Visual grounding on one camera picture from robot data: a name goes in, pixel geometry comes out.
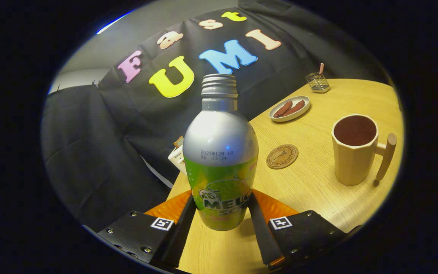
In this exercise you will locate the wooden table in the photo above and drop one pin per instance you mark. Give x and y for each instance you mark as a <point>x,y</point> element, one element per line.
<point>310,190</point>

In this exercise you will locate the toast slice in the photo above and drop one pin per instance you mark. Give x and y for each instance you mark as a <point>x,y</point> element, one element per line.
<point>178,142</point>

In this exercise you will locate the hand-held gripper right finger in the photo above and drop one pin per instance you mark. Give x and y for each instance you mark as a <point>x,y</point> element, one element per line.
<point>261,236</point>

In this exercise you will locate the pink stick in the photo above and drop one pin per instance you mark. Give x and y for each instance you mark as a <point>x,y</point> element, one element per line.
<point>321,68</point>

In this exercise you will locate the brown sausage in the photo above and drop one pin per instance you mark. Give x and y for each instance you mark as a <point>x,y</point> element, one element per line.
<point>283,109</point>
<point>295,107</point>

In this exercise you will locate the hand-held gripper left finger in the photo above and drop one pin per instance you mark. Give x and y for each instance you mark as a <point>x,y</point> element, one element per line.
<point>183,236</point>

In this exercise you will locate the round wooden coaster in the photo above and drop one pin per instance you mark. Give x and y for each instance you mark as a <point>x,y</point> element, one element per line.
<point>282,156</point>

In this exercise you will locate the white oval plate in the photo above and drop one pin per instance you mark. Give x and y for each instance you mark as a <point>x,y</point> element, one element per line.
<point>299,113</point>

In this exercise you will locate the white toaster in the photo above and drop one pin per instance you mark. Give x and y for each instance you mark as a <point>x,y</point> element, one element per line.
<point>177,158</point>

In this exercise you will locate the silver green juice bottle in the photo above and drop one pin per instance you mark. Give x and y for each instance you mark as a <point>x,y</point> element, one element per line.
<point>221,133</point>

